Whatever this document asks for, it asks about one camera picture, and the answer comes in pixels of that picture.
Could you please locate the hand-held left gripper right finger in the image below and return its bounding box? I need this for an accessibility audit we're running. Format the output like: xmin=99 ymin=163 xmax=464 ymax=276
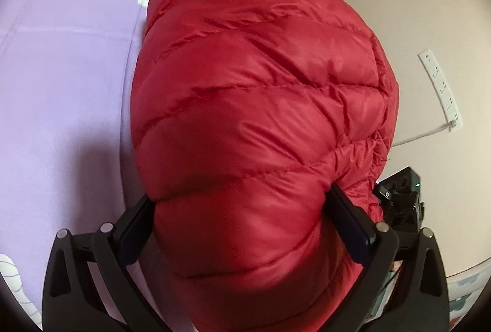
xmin=325 ymin=183 xmax=450 ymax=332

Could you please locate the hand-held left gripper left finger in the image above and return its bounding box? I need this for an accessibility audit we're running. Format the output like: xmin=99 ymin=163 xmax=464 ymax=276
xmin=41 ymin=195 xmax=173 ymax=332

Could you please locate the red puffer jacket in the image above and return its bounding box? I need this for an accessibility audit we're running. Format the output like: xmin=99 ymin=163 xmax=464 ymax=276
xmin=130 ymin=0 xmax=400 ymax=332

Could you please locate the white power strip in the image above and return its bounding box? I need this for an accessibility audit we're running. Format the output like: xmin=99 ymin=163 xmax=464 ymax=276
xmin=418 ymin=50 xmax=464 ymax=131

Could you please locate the purple floral blanket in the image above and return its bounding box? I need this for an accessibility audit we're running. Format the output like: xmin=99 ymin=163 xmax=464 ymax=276
xmin=0 ymin=0 xmax=261 ymax=332

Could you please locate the white power cable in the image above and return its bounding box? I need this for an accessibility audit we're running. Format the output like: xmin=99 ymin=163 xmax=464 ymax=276
xmin=391 ymin=123 xmax=457 ymax=149

